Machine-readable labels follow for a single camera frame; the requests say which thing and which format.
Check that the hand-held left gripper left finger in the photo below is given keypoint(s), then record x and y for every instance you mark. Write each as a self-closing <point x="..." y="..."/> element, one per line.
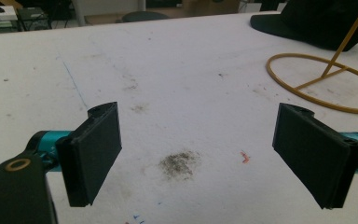
<point x="88" y="155"/>

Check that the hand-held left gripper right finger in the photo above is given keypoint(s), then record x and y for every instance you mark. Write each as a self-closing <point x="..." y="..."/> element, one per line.
<point x="313" y="152"/>

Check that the black baseball cap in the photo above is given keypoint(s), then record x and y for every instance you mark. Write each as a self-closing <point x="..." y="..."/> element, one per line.
<point x="317" y="21"/>

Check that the white table leg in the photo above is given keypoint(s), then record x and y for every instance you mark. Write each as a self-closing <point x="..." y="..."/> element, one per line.
<point x="78" y="12"/>

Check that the dark equipment case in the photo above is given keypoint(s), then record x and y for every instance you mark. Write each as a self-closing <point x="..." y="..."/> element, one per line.
<point x="32" y="18"/>

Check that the round dark stool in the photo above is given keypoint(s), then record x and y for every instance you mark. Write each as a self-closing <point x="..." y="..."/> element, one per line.
<point x="144" y="16"/>

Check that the white box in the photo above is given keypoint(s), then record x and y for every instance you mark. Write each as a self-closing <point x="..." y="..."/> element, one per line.
<point x="6" y="13"/>

